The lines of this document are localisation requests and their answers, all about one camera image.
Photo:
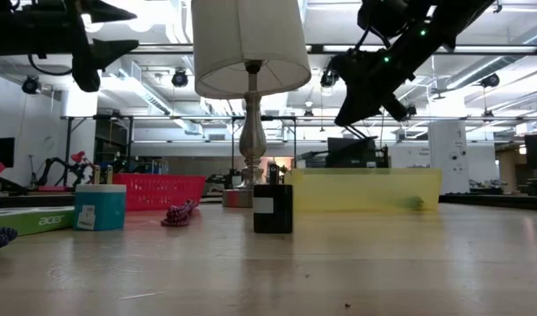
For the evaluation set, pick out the black background robot arm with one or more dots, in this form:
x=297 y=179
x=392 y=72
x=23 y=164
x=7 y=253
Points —
x=53 y=163

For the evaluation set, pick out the red plastic basket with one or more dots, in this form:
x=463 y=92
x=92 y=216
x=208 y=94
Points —
x=163 y=188

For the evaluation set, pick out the red desk lamp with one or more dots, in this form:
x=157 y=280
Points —
x=78 y=156

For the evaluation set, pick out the black wall charger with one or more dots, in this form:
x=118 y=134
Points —
x=273 y=219

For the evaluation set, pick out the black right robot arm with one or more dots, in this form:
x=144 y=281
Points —
x=444 y=26

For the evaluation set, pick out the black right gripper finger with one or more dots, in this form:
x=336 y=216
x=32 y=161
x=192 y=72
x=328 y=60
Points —
x=358 y=107

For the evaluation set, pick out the black metal rack frame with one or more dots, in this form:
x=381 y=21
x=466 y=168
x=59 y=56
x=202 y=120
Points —
x=68 y=145

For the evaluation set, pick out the black background screen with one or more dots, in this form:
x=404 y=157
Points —
x=352 y=153

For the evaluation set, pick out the yellow translucent bin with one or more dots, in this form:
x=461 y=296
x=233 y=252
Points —
x=360 y=191

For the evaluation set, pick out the silver table lamp white shade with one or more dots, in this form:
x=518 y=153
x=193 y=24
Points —
x=246 y=44

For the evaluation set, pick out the dark background monitor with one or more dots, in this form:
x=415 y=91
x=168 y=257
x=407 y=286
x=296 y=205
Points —
x=536 y=149

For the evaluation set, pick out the black wall monitor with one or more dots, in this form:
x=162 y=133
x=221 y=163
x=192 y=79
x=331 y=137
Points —
x=1 y=151

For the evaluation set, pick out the green white acer box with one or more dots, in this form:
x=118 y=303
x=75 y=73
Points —
x=23 y=221

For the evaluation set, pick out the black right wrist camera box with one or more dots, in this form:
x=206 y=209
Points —
x=382 y=17

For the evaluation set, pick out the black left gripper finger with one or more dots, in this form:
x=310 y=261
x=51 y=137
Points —
x=106 y=12
x=112 y=50

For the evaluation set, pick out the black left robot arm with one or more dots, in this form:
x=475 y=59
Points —
x=27 y=26

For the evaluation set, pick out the black ceiling spotlight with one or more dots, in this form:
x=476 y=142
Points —
x=327 y=79
x=30 y=84
x=490 y=81
x=179 y=78

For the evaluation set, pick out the teal round container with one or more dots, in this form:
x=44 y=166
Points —
x=102 y=206

